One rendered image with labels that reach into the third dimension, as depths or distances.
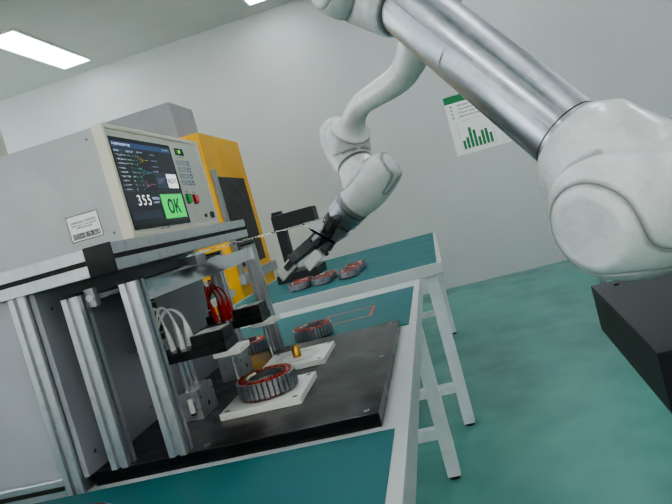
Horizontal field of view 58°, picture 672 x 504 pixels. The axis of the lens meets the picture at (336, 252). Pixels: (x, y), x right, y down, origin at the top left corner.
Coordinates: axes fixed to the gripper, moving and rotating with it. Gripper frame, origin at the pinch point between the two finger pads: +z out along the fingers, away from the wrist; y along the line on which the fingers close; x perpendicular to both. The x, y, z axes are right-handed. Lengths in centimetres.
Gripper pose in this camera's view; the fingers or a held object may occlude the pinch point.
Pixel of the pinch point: (295, 269)
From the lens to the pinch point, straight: 168.3
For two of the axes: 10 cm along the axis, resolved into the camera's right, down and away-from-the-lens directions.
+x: -6.4, -7.4, 2.1
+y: 4.8, -1.7, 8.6
